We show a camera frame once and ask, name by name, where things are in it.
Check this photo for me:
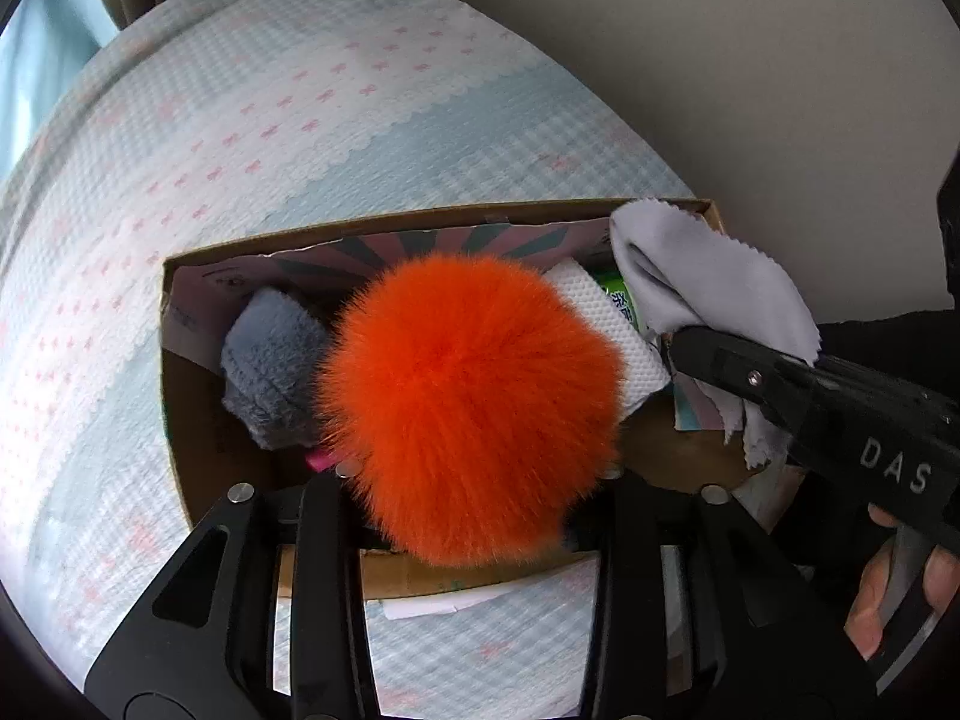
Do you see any grey plush sock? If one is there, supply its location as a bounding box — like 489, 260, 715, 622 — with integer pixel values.
220, 288, 329, 450

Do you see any green tissue pack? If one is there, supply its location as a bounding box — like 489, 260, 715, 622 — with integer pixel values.
596, 271, 649, 337

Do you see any light blue hanging sheet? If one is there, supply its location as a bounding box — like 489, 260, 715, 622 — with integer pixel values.
2, 0, 119, 179

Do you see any person's right hand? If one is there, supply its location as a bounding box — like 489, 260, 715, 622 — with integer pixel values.
842, 503, 960, 660

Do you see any cardboard box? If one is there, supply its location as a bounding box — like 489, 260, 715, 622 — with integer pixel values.
161, 199, 758, 598

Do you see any orange fluffy pompom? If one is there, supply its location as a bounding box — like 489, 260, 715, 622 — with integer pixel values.
316, 254, 622, 567

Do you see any grey microfibre cloth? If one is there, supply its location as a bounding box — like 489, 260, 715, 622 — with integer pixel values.
608, 196, 824, 472

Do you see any light blue patterned bed cover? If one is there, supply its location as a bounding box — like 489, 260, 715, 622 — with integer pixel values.
2, 0, 688, 681

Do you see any magenta zip pouch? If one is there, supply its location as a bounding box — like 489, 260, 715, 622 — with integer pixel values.
306, 445, 356, 478

